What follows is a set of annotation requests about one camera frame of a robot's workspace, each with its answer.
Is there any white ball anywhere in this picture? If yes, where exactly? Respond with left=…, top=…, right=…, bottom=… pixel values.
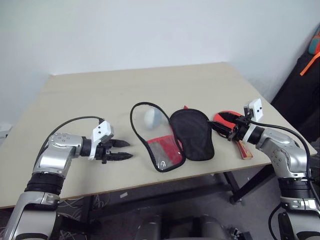
left=144, top=108, right=164, bottom=130

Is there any black metal table frame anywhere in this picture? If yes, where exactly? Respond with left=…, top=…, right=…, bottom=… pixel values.
left=56, top=163, right=280, bottom=226

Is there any red table tennis paddle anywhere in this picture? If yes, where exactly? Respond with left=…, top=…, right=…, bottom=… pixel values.
left=213, top=110, right=254, bottom=160

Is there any teal orange bag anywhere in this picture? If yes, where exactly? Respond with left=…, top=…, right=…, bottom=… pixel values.
left=307, top=24, right=320, bottom=56

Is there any dark grey rounded shape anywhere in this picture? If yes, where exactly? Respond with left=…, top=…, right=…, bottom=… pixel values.
left=134, top=214, right=164, bottom=240
left=196, top=214, right=227, bottom=240

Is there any white floor wire bundle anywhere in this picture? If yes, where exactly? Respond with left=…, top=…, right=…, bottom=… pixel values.
left=56, top=196, right=112, bottom=222

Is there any red black paddle case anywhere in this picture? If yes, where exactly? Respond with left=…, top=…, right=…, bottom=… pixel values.
left=129, top=101, right=216, bottom=173

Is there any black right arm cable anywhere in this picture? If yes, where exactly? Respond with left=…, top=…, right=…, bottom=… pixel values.
left=251, top=119, right=317, bottom=185

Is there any black upholstered furniture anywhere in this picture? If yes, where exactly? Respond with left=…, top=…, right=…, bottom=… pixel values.
left=270, top=51, right=320, bottom=151

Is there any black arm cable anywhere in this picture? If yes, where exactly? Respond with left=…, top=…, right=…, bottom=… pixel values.
left=251, top=119, right=317, bottom=185
left=39, top=115, right=105, bottom=161

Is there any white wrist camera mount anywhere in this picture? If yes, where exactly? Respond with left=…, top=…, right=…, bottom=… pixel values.
left=88, top=120, right=115, bottom=161
left=242, top=98, right=264, bottom=145

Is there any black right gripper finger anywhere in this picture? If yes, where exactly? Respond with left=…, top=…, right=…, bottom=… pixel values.
left=208, top=120, right=237, bottom=132
left=217, top=129, right=236, bottom=139

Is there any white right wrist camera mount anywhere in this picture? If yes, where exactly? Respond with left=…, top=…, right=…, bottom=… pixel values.
left=242, top=98, right=264, bottom=145

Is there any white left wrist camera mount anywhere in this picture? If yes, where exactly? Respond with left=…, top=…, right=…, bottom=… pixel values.
left=88, top=120, right=115, bottom=161

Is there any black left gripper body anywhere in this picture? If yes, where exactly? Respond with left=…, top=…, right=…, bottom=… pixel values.
left=96, top=139, right=116, bottom=165

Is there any white box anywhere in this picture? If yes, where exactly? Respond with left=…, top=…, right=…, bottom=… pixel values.
left=0, top=121, right=12, bottom=140

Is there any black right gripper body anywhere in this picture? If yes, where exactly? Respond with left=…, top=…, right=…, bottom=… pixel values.
left=227, top=115, right=251, bottom=143

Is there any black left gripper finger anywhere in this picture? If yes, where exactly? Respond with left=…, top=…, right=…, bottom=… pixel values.
left=109, top=151, right=134, bottom=162
left=112, top=139, right=131, bottom=149

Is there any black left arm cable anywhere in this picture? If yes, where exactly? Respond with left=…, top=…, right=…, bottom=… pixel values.
left=39, top=115, right=105, bottom=161

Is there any orange strap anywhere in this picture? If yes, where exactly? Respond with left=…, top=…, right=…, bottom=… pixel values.
left=299, top=51, right=320, bottom=76

